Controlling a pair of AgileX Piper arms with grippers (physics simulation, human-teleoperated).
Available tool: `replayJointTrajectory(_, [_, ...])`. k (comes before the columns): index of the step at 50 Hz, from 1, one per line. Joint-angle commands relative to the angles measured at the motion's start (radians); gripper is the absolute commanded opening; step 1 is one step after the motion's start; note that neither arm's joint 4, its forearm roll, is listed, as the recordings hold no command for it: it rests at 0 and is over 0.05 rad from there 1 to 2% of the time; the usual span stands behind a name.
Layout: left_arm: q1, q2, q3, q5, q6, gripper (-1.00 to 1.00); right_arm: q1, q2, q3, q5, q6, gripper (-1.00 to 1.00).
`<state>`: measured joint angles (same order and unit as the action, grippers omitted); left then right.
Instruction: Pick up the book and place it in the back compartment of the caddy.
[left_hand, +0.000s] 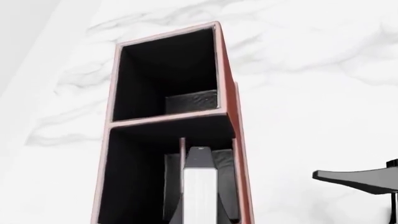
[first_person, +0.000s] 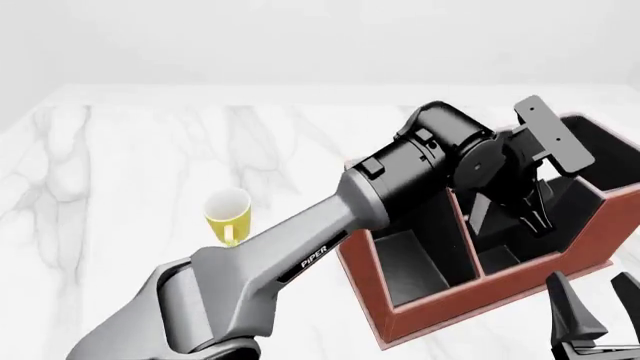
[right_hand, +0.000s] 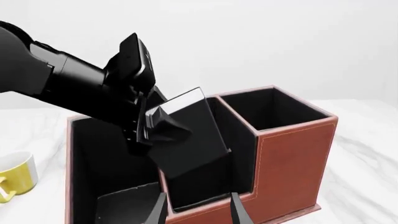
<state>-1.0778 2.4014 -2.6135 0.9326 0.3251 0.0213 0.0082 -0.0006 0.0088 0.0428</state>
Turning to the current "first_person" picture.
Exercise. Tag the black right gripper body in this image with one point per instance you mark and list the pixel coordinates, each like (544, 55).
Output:
(595, 350)

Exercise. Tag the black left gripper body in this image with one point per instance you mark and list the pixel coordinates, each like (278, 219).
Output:
(520, 161)

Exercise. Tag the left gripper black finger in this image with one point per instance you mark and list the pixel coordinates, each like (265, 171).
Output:
(544, 217)
(527, 213)

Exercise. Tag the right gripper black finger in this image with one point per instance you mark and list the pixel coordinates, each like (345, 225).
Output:
(631, 300)
(570, 307)

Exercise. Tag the silver-grey and black left robot arm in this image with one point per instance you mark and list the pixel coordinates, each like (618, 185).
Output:
(280, 240)

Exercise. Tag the red-brown desk caddy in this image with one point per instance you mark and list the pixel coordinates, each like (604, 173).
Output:
(450, 300)

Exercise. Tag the small flat grey plate on stalk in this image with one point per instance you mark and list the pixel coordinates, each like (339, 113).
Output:
(552, 133)

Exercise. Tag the yellow mug with white inside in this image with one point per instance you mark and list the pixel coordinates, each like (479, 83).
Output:
(231, 219)

